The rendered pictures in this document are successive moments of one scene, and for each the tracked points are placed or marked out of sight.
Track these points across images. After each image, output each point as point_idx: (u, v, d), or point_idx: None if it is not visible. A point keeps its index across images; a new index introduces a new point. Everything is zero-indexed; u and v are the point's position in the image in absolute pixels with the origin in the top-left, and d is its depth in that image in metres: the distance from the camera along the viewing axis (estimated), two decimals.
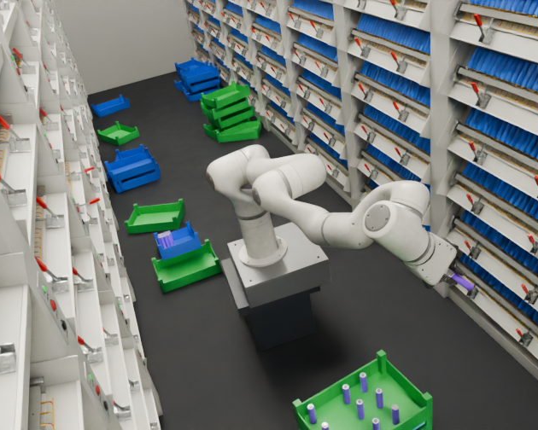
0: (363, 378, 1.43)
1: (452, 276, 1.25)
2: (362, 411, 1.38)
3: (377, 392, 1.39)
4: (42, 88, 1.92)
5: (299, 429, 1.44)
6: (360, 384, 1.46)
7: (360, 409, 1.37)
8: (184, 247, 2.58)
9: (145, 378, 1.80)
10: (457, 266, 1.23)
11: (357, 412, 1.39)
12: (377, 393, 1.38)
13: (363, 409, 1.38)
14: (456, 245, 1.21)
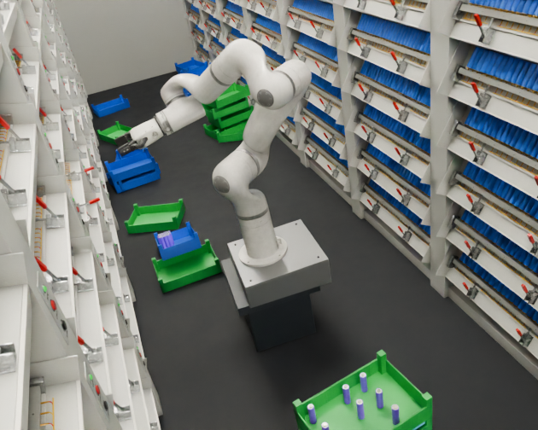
0: (363, 378, 1.43)
1: None
2: (362, 411, 1.38)
3: (377, 392, 1.39)
4: (42, 88, 1.92)
5: (299, 429, 1.44)
6: (360, 384, 1.46)
7: (360, 409, 1.37)
8: (184, 247, 2.58)
9: (145, 378, 1.80)
10: (125, 148, 1.76)
11: (357, 412, 1.39)
12: (377, 393, 1.38)
13: (363, 409, 1.38)
14: (142, 145, 1.74)
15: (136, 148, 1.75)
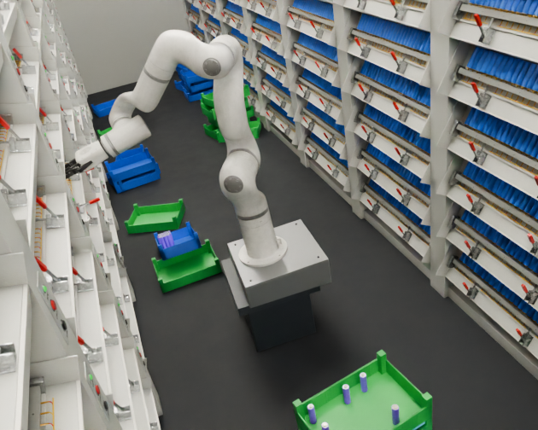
0: (363, 378, 1.43)
1: None
2: None
3: None
4: (42, 88, 1.92)
5: (299, 429, 1.44)
6: (360, 384, 1.46)
7: None
8: (184, 247, 2.58)
9: (145, 378, 1.80)
10: None
11: None
12: None
13: None
14: None
15: (74, 159, 1.85)
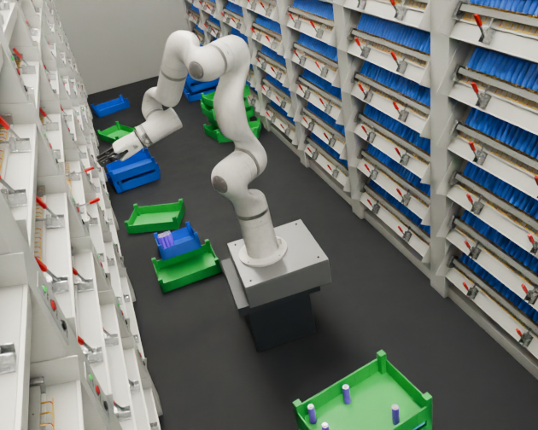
0: None
1: None
2: None
3: None
4: (42, 88, 1.92)
5: (299, 429, 1.44)
6: None
7: None
8: (184, 247, 2.58)
9: (145, 378, 1.80)
10: (105, 159, 1.91)
11: None
12: None
13: None
14: (117, 159, 1.89)
15: (114, 159, 1.90)
